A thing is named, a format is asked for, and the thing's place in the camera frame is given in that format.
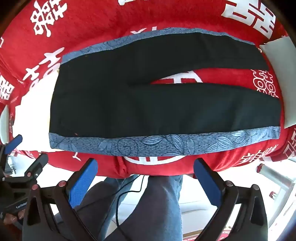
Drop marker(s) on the black pants with blue trim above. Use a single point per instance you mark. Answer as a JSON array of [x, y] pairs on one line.
[[138, 109]]

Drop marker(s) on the red printed blanket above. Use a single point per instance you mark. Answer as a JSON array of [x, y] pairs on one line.
[[92, 25]]

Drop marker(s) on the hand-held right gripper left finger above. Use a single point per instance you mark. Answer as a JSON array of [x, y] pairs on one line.
[[85, 182]]

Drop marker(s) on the person's legs in jeans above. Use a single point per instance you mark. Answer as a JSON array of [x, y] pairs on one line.
[[148, 208]]

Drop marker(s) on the silver metal frame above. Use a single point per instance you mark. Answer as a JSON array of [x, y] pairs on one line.
[[274, 176]]

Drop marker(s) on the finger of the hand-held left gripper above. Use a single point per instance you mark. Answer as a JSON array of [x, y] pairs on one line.
[[14, 142], [38, 165]]

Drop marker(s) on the person's left hand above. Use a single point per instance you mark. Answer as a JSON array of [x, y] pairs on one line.
[[10, 218]]

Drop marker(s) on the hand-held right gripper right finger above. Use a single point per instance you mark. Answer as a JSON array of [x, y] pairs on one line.
[[208, 183]]

